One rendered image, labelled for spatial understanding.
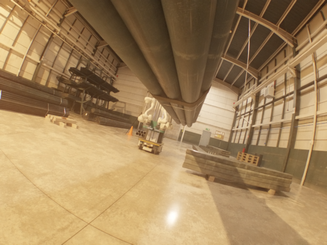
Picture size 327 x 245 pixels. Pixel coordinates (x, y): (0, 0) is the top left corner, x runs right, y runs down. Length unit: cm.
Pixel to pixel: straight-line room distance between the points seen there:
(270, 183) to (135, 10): 365
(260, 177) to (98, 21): 353
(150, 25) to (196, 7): 18
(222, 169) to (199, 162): 52
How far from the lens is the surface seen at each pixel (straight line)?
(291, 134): 859
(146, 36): 57
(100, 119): 951
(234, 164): 329
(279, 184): 383
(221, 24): 63
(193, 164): 321
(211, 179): 319
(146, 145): 454
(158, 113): 475
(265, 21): 1092
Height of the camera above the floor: 72
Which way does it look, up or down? 3 degrees up
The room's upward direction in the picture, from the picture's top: 16 degrees clockwise
